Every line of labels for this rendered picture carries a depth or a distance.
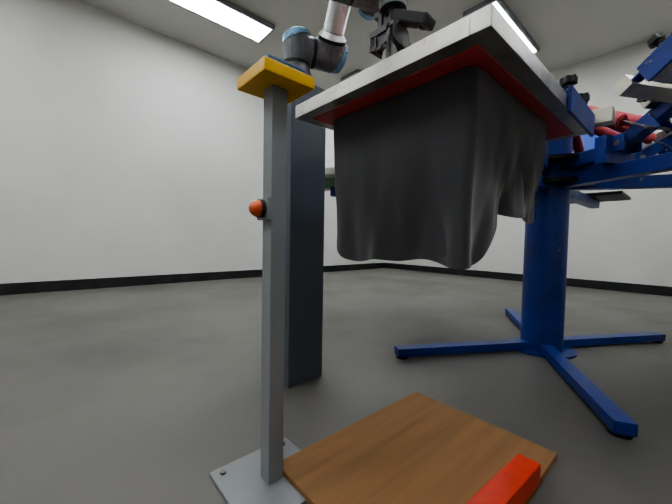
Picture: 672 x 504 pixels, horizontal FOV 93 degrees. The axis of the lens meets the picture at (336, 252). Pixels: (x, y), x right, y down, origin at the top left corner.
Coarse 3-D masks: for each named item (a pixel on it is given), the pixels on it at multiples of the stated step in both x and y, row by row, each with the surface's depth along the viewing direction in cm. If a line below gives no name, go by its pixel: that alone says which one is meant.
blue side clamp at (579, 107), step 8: (568, 88) 86; (568, 96) 86; (576, 96) 88; (568, 104) 86; (576, 104) 89; (584, 104) 95; (568, 112) 87; (576, 112) 89; (584, 112) 95; (592, 112) 102; (576, 120) 92; (584, 120) 96; (592, 120) 103; (584, 128) 98; (592, 128) 103; (592, 136) 106
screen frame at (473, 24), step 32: (448, 32) 60; (480, 32) 56; (512, 32) 60; (384, 64) 71; (416, 64) 66; (512, 64) 66; (320, 96) 88; (352, 96) 82; (544, 96) 80; (576, 128) 102
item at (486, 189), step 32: (480, 96) 67; (512, 96) 78; (480, 128) 68; (512, 128) 80; (544, 128) 95; (480, 160) 69; (512, 160) 81; (480, 192) 71; (512, 192) 85; (480, 224) 74; (480, 256) 75
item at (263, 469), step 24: (264, 72) 66; (288, 72) 68; (264, 96) 73; (288, 96) 77; (264, 120) 73; (264, 144) 74; (264, 168) 74; (264, 192) 74; (264, 216) 72; (264, 240) 74; (264, 264) 74; (264, 288) 74; (264, 312) 75; (264, 336) 75; (264, 360) 75; (264, 384) 75; (264, 408) 75; (264, 432) 75; (264, 456) 75; (288, 456) 84; (216, 480) 75; (240, 480) 76; (264, 480) 76
